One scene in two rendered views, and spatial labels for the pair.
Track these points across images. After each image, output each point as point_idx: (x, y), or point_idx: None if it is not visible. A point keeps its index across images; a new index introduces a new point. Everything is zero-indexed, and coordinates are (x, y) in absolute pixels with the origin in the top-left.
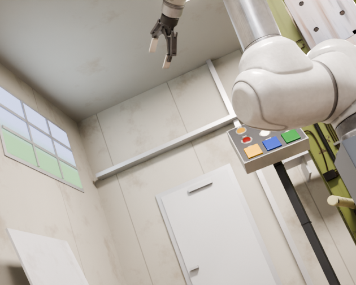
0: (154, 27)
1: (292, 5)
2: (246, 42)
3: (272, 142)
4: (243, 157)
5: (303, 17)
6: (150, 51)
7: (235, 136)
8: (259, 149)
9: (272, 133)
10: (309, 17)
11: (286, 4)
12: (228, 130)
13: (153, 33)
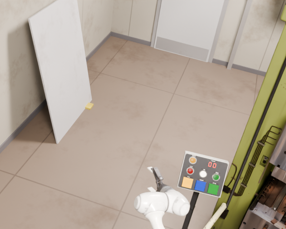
0: (155, 173)
1: None
2: None
3: (200, 186)
4: (179, 182)
5: None
6: (147, 168)
7: (186, 161)
8: (190, 185)
9: (206, 177)
10: None
11: None
12: (186, 153)
13: (154, 173)
